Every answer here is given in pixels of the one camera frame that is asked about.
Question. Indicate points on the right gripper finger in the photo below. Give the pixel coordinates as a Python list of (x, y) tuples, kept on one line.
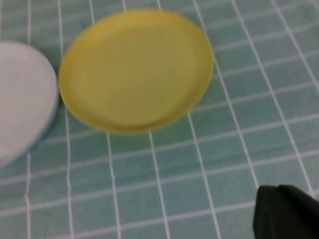
[(286, 214)]

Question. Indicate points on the yellow round plate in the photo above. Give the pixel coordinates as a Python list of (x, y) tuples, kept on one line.
[(137, 72)]

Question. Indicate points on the white round plate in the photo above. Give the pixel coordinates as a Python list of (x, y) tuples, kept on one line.
[(22, 99)]

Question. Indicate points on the green checkered tablecloth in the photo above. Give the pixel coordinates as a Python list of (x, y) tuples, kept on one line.
[(199, 161)]

